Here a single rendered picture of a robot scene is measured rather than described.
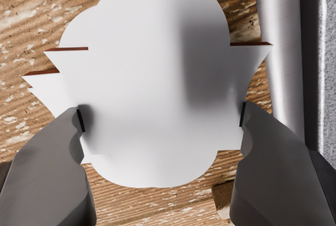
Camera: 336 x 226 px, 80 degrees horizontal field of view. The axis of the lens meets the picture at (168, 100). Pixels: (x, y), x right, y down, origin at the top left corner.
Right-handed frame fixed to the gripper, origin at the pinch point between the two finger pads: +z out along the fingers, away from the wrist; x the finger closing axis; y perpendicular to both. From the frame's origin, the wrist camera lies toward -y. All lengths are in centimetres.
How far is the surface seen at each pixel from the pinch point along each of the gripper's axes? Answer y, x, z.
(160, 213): 15.3, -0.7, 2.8
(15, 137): 4.3, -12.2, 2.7
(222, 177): 9.9, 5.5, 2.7
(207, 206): 14.3, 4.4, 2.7
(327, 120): 5.1, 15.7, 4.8
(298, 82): 0.9, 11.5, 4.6
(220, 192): 10.7, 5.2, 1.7
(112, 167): 6.1, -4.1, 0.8
